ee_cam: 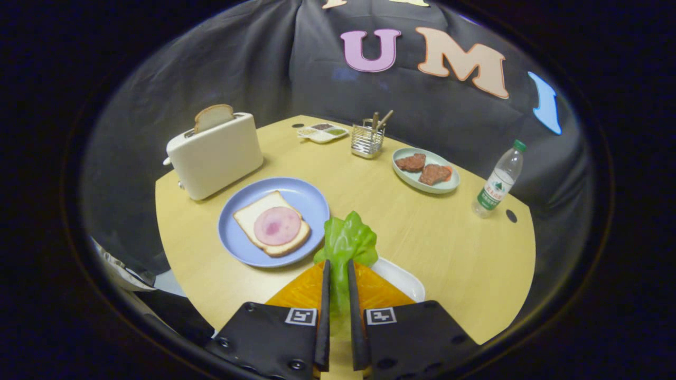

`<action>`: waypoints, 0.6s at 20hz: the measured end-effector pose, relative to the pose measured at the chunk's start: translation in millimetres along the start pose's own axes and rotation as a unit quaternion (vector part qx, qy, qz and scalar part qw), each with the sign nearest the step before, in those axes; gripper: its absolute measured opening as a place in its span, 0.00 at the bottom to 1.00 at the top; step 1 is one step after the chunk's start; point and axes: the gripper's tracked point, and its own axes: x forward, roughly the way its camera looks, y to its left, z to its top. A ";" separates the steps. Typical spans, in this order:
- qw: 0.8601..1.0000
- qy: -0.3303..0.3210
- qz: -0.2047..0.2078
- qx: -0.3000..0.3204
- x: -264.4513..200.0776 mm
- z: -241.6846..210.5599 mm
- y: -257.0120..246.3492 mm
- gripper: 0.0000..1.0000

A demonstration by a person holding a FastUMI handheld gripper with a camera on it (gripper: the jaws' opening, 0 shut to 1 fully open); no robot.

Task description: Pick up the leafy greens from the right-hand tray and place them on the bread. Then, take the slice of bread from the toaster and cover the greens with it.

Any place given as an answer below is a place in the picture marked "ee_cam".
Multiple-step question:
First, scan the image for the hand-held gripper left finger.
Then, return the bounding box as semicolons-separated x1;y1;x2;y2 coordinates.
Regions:
203;259;331;380

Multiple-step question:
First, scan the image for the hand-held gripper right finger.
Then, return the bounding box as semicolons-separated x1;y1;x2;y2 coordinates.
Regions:
346;259;481;380

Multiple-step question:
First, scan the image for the green lettuce leaf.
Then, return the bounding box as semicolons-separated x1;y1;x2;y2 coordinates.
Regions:
313;211;379;338

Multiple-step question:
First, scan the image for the plain bread slice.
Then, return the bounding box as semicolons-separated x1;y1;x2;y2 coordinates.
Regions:
194;104;236;134

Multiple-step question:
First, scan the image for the white plate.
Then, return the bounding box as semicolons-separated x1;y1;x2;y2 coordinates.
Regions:
370;257;426;303

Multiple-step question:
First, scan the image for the pink ham slice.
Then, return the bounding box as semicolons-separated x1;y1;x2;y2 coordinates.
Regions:
253;206;302;246

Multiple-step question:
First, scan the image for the blue plate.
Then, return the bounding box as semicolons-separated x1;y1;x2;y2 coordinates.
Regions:
218;177;331;268

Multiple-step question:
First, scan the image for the bread slice under ham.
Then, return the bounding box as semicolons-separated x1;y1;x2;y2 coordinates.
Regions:
233;191;312;258

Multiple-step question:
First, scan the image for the pale green plate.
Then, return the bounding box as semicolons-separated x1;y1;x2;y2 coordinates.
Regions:
392;147;461;194

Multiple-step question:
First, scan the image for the white divided seasoning dish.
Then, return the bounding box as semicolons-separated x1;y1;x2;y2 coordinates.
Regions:
297;122;350;144

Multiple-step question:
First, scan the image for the white toaster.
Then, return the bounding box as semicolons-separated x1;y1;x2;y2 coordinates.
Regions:
163;112;264;201

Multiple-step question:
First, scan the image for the clear plastic water bottle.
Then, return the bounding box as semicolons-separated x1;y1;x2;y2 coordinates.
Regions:
472;139;528;219

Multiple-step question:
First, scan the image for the pale crumpled cloth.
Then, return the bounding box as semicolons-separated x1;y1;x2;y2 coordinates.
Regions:
91;239;157;292

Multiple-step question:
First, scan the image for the metal wire utensil holder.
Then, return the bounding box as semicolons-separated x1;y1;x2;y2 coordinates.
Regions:
351;119;386;159

